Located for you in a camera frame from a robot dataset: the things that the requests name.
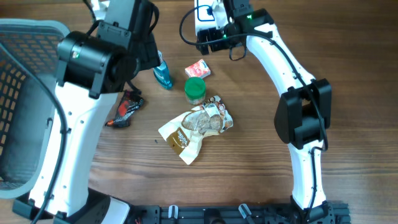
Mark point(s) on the small red white box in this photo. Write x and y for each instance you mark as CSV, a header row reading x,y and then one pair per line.
x,y
199,69

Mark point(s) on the black red snack wrapper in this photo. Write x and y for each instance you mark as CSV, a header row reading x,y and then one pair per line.
x,y
130,102

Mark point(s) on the green lid jar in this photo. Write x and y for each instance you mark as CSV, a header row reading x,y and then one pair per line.
x,y
195,90

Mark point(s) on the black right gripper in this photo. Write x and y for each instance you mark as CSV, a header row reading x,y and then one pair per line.
x,y
212,33

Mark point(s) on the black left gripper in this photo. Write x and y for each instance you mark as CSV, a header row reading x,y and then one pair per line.
x,y
148,53

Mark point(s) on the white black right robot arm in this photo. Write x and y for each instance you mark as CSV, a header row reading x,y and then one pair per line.
x,y
304,110

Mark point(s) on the black mounting rail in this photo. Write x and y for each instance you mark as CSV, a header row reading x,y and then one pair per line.
x,y
217,214

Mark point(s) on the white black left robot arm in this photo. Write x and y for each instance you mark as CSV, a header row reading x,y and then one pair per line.
x,y
93,67

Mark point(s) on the white barcode scanner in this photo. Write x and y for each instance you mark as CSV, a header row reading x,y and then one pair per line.
x,y
203,17

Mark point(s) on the white brown cookie bag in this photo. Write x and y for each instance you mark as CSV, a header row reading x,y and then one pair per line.
x,y
185,133

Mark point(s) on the blue mouthwash bottle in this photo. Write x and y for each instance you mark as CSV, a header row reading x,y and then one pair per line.
x,y
162,74

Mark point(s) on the grey plastic mesh basket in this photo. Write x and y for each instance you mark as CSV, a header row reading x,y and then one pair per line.
x,y
26,111

